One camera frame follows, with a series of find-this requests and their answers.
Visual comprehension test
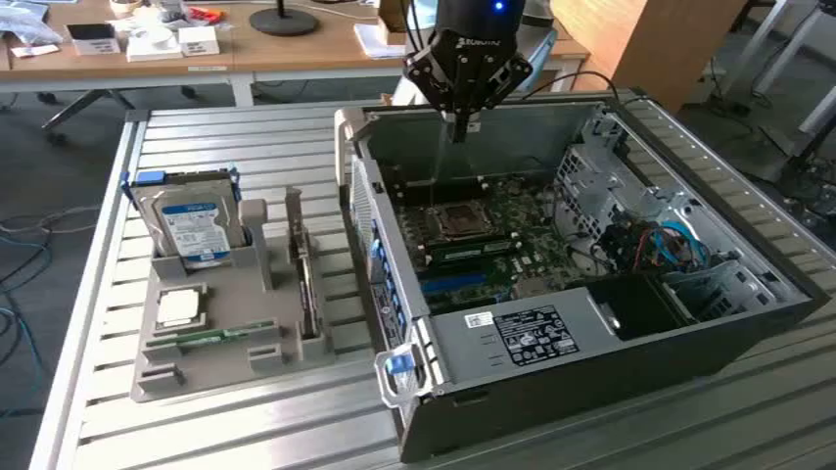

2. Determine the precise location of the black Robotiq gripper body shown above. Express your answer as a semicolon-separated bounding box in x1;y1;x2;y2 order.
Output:
429;0;526;94

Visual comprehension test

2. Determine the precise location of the white paper stack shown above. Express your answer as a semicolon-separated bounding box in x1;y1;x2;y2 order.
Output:
353;22;408;60

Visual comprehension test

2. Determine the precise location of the brown cardboard box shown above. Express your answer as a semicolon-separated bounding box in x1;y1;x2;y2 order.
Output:
376;0;413;34

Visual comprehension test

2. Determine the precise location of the wooden office desk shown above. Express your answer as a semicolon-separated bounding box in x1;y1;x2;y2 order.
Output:
0;0;593;107

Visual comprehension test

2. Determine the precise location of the perforated metal disk cage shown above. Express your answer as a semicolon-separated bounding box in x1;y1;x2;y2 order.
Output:
552;141;661;256

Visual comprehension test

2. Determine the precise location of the wooden cabinet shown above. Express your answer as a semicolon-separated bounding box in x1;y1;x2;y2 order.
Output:
550;0;749;115

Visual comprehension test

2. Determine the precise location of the black round lamp base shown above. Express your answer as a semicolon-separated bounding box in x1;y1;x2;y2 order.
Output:
246;0;321;38

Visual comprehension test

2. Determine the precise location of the metal CPU socket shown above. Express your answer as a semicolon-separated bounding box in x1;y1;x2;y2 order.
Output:
422;201;497;241

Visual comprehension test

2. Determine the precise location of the green motherboard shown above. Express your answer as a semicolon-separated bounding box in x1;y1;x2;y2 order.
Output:
390;173;618;317

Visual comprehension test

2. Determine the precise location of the white labelled box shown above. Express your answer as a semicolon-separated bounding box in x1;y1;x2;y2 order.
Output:
176;24;221;58

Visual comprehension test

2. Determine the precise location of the green RAM stick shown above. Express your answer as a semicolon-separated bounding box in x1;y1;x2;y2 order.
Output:
426;239;514;263
146;317;280;352

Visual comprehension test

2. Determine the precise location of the flat white box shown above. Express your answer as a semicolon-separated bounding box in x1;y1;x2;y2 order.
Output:
124;26;185;64

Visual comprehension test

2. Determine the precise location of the blue expansion slot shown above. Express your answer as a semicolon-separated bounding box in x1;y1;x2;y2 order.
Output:
418;272;489;297

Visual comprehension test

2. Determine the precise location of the hard disk with blue caddy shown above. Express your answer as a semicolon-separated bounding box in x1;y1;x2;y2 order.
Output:
120;165;246;270

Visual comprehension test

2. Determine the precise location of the black floor stand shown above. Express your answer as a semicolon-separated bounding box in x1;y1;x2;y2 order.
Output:
756;124;836;197

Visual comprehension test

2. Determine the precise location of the white box black top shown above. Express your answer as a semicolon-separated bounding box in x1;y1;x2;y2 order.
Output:
66;23;122;57

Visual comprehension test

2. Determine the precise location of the grey parts rack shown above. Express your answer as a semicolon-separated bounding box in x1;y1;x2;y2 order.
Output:
129;198;338;405

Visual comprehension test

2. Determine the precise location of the silver disk bay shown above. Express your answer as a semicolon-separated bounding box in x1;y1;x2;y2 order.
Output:
658;258;782;327

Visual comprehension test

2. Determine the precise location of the grey power supply unit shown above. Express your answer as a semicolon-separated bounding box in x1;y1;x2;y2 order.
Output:
426;286;618;388

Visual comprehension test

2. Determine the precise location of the grey case latch blue tab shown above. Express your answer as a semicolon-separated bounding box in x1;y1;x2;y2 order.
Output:
372;341;433;408

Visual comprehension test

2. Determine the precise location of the white paper card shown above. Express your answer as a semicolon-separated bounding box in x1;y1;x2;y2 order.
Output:
8;43;61;59

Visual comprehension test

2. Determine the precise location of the silver CPU chip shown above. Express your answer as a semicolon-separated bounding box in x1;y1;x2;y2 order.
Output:
154;288;204;329

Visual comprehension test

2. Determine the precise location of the clear plastic bag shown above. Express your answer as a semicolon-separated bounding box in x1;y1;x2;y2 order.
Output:
0;0;65;46

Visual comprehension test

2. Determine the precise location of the black open PC case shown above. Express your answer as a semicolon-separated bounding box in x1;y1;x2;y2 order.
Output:
332;92;832;465

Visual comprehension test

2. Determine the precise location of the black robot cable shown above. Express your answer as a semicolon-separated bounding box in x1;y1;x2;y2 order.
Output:
402;0;426;56

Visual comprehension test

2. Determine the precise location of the black cable behind case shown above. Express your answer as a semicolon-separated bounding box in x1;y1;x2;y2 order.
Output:
532;71;648;107

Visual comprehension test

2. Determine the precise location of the blue disk wire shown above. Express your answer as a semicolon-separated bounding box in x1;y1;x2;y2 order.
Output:
656;220;712;271

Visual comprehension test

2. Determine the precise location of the red disk wire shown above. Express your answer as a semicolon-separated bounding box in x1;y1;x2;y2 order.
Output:
637;228;662;270

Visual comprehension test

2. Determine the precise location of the white desk frame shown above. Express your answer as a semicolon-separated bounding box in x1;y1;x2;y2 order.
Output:
708;0;836;136

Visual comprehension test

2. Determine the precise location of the grey floor cable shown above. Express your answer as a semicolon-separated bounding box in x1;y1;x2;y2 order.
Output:
0;204;102;236

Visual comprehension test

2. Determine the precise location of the blue floor cable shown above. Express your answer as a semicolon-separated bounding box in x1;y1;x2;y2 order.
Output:
0;234;52;420

